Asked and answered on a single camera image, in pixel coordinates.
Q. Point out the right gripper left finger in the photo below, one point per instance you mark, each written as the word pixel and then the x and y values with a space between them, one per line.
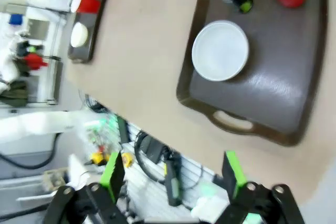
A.
pixel 105 195

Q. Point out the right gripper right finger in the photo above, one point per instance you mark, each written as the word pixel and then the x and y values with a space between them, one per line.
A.
pixel 249 200

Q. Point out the white bowl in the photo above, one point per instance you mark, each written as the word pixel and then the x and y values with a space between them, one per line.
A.
pixel 79 35
pixel 220 51

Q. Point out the yellow tool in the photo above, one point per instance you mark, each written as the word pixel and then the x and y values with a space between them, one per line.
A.
pixel 99 157

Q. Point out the black power adapter green stripes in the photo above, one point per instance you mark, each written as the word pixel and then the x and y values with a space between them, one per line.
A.
pixel 173 184

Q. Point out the white beam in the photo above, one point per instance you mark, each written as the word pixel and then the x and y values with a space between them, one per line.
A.
pixel 39 125

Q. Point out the brown serving tray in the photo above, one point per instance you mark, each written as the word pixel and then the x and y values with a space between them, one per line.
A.
pixel 98 24
pixel 275 87

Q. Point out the red object with black pole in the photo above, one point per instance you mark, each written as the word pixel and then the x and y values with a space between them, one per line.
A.
pixel 34 61

